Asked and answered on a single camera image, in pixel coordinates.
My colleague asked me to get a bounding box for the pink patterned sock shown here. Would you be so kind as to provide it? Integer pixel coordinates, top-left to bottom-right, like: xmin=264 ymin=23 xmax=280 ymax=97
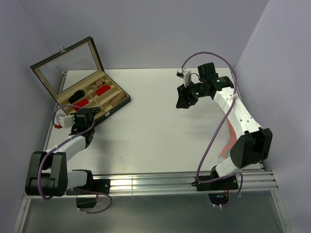
xmin=218 ymin=119 xmax=237 ymax=163

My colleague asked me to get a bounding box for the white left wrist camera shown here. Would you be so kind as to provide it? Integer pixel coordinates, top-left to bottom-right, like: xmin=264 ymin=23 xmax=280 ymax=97
xmin=54 ymin=114 xmax=74 ymax=129

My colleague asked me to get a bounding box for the red rolled sock right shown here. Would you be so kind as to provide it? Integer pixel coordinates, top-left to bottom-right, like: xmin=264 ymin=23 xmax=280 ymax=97
xmin=96 ymin=85 xmax=111 ymax=96

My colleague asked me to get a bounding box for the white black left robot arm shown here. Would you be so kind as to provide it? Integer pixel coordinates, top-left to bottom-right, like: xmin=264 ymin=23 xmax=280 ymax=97
xmin=25 ymin=107 xmax=100 ymax=200

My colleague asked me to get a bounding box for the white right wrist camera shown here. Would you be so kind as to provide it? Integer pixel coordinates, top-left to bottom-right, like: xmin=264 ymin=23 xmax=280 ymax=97
xmin=176 ymin=68 xmax=191 ymax=87

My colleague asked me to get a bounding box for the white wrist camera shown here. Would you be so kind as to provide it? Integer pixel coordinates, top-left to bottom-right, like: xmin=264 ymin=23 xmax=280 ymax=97
xmin=176 ymin=68 xmax=191 ymax=87
xmin=54 ymin=114 xmax=74 ymax=129

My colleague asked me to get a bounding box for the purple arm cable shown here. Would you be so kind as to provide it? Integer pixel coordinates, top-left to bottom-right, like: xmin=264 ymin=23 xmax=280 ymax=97
xmin=37 ymin=104 xmax=114 ymax=214
xmin=181 ymin=51 xmax=243 ymax=207

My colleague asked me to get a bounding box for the black compartment storage box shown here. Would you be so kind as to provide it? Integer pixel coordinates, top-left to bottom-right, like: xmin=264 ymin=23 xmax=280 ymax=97
xmin=30 ymin=36 xmax=131 ymax=125

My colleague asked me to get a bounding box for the tan ribbed sock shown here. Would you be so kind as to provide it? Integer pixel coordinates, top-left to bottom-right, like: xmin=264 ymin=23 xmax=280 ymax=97
xmin=110 ymin=92 xmax=126 ymax=107

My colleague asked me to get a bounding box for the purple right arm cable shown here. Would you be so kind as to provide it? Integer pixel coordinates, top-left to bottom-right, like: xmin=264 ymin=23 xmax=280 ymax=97
xmin=181 ymin=51 xmax=243 ymax=207

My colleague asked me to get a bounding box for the red rolled sock left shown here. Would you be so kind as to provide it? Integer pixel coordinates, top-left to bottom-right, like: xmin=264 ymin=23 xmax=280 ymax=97
xmin=73 ymin=99 xmax=89 ymax=111

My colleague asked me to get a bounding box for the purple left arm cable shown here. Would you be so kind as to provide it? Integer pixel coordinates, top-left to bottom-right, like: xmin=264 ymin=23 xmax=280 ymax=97
xmin=37 ymin=104 xmax=114 ymax=214

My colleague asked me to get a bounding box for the beige rolled sock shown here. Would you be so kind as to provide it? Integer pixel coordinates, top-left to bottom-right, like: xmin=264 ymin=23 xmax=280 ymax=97
xmin=91 ymin=78 xmax=106 ymax=90

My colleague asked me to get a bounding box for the black rolled sock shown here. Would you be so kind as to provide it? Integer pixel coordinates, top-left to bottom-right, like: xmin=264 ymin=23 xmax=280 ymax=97
xmin=68 ymin=90 xmax=85 ymax=104

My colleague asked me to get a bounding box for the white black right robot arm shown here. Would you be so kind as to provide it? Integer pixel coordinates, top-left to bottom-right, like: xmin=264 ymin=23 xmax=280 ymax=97
xmin=176 ymin=63 xmax=273 ymax=189

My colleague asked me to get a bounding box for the aluminium rail frame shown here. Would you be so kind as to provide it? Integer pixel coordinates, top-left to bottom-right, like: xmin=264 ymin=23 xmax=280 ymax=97
xmin=21 ymin=68 xmax=292 ymax=233

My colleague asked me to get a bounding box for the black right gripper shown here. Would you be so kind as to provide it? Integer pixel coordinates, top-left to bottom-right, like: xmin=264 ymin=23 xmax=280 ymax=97
xmin=176 ymin=80 xmax=209 ymax=109

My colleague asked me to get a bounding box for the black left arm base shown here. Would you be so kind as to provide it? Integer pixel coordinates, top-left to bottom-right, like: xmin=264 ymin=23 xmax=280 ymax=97
xmin=66 ymin=179 xmax=111 ymax=211

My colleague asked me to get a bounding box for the red rolled sock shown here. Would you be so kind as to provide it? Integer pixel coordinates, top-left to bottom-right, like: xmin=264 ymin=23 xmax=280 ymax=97
xmin=73 ymin=99 xmax=89 ymax=111
xmin=96 ymin=85 xmax=111 ymax=96

